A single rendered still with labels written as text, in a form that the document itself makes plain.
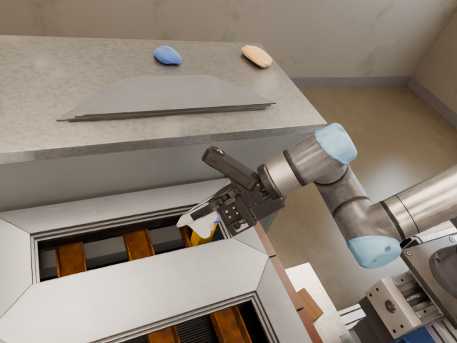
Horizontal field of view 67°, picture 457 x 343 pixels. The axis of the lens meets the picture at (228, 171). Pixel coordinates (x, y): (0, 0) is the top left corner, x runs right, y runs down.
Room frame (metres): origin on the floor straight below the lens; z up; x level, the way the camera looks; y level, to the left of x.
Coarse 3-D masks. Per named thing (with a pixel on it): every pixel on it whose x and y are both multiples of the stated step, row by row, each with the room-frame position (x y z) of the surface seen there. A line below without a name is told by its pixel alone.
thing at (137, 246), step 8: (128, 232) 0.65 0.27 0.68; (136, 232) 0.66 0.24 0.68; (144, 232) 0.67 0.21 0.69; (128, 240) 0.62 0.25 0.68; (136, 240) 0.63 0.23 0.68; (144, 240) 0.64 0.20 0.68; (128, 248) 0.57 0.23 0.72; (136, 248) 0.60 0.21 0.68; (144, 248) 0.61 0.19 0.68; (152, 248) 0.59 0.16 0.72; (128, 256) 0.56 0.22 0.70; (136, 256) 0.57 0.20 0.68; (144, 256) 0.58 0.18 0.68; (168, 328) 0.39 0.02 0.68; (176, 328) 0.38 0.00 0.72; (152, 336) 0.35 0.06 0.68; (160, 336) 0.36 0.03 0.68; (168, 336) 0.36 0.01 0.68; (176, 336) 0.36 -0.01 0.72
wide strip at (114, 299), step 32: (160, 256) 0.51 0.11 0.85; (192, 256) 0.54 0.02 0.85; (224, 256) 0.58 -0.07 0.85; (256, 256) 0.61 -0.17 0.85; (32, 288) 0.31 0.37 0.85; (64, 288) 0.34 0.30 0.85; (96, 288) 0.36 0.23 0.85; (128, 288) 0.39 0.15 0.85; (160, 288) 0.42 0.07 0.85; (192, 288) 0.45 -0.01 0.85; (224, 288) 0.48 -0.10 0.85; (256, 288) 0.51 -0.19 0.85; (0, 320) 0.22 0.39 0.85; (32, 320) 0.25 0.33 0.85; (64, 320) 0.27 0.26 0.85; (96, 320) 0.29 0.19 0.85; (128, 320) 0.31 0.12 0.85
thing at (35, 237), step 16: (176, 208) 0.69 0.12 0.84; (96, 224) 0.55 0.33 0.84; (112, 224) 0.57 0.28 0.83; (128, 224) 0.59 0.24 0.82; (224, 224) 0.70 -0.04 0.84; (32, 240) 0.43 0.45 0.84; (48, 240) 0.46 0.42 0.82; (32, 256) 0.39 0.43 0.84; (32, 272) 0.35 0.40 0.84; (224, 304) 0.44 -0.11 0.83; (256, 304) 0.47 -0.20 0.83; (160, 320) 0.34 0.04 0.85; (176, 320) 0.36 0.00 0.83; (112, 336) 0.27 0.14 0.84; (128, 336) 0.29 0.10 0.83; (272, 336) 0.40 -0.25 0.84
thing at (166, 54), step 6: (156, 48) 1.23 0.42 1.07; (162, 48) 1.23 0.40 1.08; (168, 48) 1.24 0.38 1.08; (156, 54) 1.18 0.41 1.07; (162, 54) 1.18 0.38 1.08; (168, 54) 1.20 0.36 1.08; (174, 54) 1.22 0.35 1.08; (162, 60) 1.16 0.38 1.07; (168, 60) 1.17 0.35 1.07; (174, 60) 1.19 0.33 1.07; (180, 60) 1.21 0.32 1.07
